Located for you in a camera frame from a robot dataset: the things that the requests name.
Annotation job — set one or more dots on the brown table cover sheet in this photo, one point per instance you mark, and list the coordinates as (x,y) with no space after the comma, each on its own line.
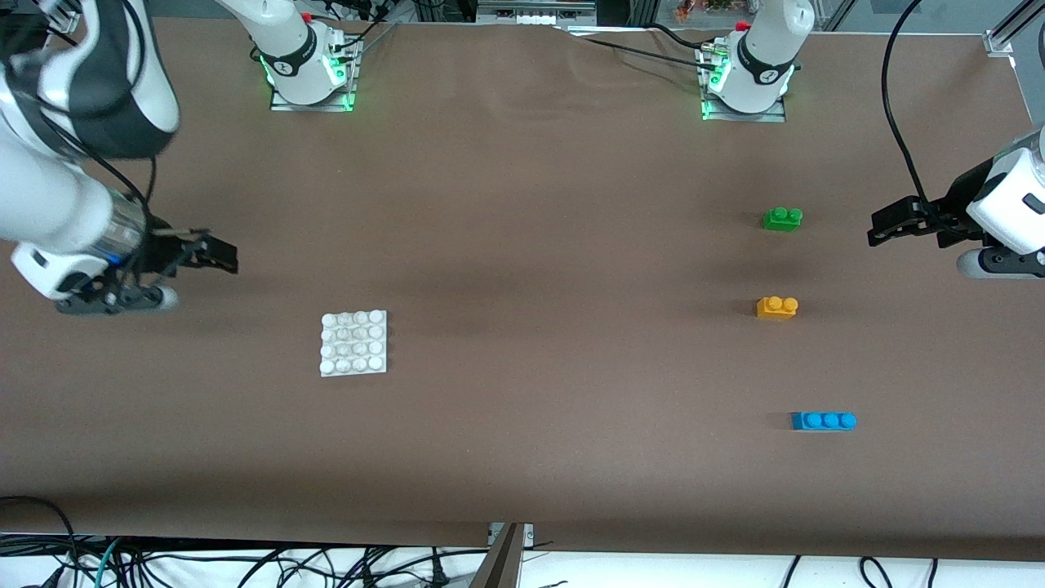
(522,408)

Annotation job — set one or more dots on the silver metal frame rail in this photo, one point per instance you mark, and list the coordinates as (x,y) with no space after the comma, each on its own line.
(531,8)

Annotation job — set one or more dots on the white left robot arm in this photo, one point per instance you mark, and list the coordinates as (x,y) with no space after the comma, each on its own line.
(763,57)

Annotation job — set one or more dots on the grey metal post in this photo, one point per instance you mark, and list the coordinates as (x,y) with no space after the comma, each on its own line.
(502,567)

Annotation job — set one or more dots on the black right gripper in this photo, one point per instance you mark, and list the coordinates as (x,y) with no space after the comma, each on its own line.
(166,250)

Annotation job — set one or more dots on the orange red plastic items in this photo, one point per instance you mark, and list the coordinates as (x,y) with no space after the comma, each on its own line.
(702,8)

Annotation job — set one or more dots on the blue three-stud block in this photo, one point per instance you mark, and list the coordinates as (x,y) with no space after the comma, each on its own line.
(823,421)

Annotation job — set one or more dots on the silver aluminium corner profile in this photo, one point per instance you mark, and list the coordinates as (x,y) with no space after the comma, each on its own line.
(1000,41)

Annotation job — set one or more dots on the small silver metal bracket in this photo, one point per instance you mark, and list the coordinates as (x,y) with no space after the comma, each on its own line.
(528,535)

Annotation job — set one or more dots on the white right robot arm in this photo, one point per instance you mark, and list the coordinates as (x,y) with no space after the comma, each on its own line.
(49,204)

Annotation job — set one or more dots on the green two-stud block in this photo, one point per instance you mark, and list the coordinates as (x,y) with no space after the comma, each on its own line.
(782,220)

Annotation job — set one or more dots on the yellow two-stud block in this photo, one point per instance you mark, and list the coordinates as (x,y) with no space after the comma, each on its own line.
(775,309)

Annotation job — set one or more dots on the white studded base plate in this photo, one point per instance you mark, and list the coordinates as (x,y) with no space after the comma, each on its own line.
(353,343)

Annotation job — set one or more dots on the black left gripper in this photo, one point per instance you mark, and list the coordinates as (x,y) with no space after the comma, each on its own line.
(951,211)

